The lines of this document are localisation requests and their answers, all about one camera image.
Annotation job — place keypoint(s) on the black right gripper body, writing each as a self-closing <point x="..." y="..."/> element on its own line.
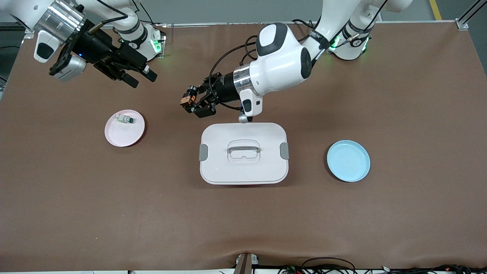
<point x="96" y="46"/>

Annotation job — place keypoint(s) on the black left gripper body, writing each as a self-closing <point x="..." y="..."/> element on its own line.
<point x="226" y="88"/>

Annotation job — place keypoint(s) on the orange black switch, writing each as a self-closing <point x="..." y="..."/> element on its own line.
<point x="186" y="99"/>

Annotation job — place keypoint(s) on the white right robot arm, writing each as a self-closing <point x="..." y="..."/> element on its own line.
<point x="133" y="42"/>

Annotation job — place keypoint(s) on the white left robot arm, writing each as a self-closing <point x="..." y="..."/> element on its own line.
<point x="281" y="64"/>

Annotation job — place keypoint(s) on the pink round plate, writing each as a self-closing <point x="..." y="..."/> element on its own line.
<point x="123" y="133"/>

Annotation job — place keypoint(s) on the clear acrylic edge strip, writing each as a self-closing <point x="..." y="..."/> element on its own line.
<point x="213" y="24"/>

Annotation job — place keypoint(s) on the white lidded container box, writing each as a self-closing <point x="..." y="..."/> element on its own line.
<point x="243" y="167"/>

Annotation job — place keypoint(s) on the brown table mat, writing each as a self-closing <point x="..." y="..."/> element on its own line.
<point x="243" y="220"/>

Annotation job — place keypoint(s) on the blue round plate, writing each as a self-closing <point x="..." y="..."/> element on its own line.
<point x="348" y="161"/>

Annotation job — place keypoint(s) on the small circuit board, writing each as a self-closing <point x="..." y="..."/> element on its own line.
<point x="292" y="270"/>

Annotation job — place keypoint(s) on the green clear switch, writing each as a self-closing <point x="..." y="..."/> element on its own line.
<point x="124" y="119"/>

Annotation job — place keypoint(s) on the aluminium frame post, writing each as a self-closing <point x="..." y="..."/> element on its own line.
<point x="462" y="24"/>
<point x="27" y="34"/>

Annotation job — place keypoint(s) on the metal table edge bracket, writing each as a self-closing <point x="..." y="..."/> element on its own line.
<point x="245" y="264"/>

